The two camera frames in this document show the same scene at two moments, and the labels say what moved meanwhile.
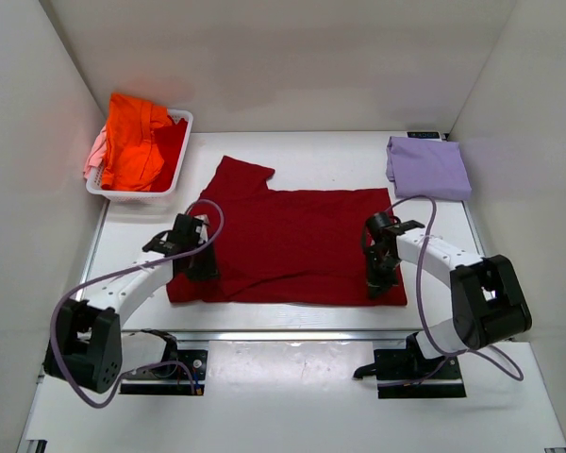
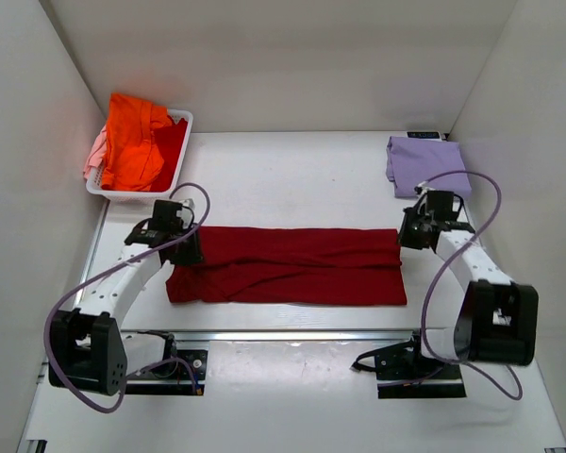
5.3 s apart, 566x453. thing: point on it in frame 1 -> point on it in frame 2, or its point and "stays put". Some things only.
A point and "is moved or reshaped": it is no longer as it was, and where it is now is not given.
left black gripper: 200,263 -> 187,252
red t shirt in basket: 170,141 stays put
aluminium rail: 274,335 stays put
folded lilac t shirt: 420,167 stays put
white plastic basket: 94,185 stays put
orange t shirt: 133,156 stays put
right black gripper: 381,266 -> 411,234
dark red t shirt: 289,247 is moved or reshaped
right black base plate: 405,373 stays put
